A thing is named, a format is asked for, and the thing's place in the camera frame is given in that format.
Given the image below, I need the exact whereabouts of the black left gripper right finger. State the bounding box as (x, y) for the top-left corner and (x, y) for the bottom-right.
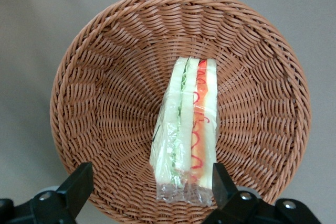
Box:
(209, 163), (322, 224)

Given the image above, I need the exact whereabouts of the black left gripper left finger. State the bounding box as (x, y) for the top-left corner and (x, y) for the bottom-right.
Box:
(0, 162), (94, 224)

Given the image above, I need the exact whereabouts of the triangle sandwich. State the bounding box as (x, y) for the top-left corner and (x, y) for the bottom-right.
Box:
(149, 56), (219, 207)

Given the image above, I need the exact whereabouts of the large brown wicker basket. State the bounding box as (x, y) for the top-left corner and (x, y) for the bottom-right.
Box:
(49, 0), (312, 224)

